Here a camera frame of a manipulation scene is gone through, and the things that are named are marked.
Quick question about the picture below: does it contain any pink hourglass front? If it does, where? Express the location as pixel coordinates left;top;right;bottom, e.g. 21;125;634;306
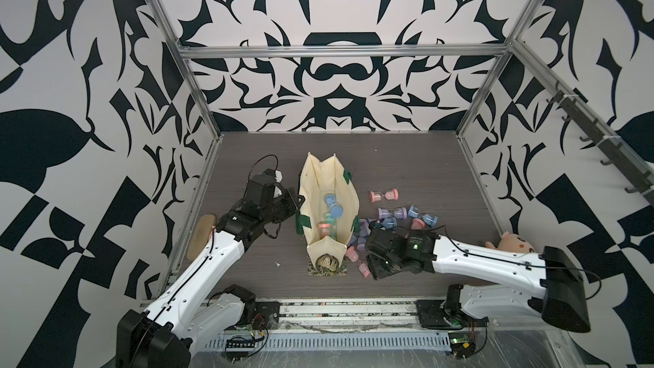
359;263;371;278

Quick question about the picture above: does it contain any pink hourglass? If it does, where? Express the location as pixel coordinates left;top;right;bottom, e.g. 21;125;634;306
369;188;400;203
410;218;426;230
346;246;359;263
359;263;371;278

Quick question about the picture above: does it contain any cream canvas tote bag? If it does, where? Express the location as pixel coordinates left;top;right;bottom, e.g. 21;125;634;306
296;153;359;277

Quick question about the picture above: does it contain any dark blue hourglass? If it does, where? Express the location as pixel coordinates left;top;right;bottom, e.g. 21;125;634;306
325;194;343;218

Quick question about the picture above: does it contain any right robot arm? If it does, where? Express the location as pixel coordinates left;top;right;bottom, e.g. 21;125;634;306
366;227;591;333

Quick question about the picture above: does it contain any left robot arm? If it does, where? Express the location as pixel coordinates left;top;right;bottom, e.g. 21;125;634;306
114;169;304;367

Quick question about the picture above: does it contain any purple hourglass cluster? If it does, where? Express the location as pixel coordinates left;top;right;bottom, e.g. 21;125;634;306
355;219;371;238

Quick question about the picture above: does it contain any purple hourglass lying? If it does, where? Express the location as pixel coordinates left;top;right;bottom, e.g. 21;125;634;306
377;207;408;220

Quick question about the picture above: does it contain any light blue hourglass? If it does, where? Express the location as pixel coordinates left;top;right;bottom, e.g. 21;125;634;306
408;205;439;228

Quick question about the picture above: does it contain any plush doll toy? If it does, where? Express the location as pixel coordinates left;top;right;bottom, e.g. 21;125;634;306
485;232;536;253

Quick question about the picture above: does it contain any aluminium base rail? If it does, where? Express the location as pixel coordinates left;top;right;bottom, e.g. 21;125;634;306
203;295;512;354

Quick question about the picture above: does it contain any black hook rail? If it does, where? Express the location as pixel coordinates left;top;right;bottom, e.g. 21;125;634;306
548;81;653;206

